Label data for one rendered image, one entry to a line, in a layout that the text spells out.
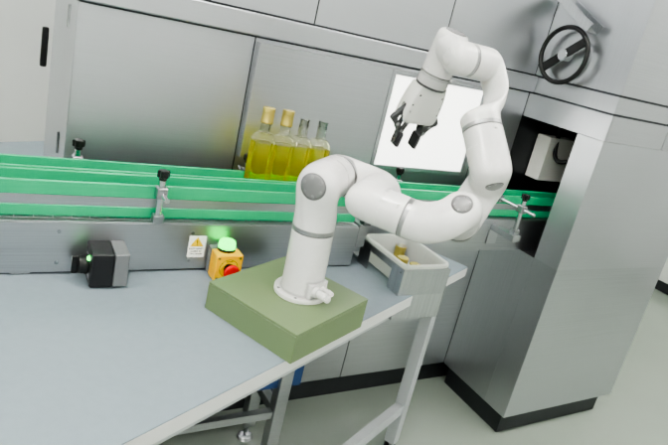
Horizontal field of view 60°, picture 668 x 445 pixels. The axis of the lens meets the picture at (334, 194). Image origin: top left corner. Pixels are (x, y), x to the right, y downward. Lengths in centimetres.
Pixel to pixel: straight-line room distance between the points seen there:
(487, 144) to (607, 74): 106
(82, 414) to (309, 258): 53
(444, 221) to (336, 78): 81
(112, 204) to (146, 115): 34
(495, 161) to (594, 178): 104
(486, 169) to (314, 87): 75
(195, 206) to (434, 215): 62
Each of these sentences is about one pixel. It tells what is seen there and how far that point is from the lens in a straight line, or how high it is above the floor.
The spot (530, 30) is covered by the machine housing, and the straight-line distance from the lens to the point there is 233.
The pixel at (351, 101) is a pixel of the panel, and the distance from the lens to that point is 185.
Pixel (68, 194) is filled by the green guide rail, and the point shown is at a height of 94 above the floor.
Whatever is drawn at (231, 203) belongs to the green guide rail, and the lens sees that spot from 149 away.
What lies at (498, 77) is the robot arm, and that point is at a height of 138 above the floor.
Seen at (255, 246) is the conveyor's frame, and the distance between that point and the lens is 154.
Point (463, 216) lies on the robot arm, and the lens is 113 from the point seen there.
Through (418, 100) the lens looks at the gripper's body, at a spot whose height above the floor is 129.
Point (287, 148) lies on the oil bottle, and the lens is 162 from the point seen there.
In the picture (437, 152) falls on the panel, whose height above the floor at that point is 106.
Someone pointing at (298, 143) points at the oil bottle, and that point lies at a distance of 164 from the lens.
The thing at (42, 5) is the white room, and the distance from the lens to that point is 455.
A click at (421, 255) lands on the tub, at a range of 178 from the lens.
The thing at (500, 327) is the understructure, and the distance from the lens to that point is 246.
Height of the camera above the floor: 141
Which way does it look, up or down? 16 degrees down
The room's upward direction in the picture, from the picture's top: 13 degrees clockwise
